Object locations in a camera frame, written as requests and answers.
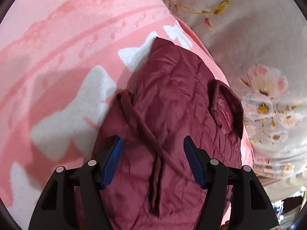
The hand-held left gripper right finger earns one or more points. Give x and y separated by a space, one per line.
194 163

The grey floral bedsheet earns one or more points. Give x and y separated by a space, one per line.
251 28

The pink blanket with white bows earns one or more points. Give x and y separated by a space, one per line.
60 52

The maroon puffer jacket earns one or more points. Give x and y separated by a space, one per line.
168 88

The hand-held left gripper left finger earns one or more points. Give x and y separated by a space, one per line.
112 164

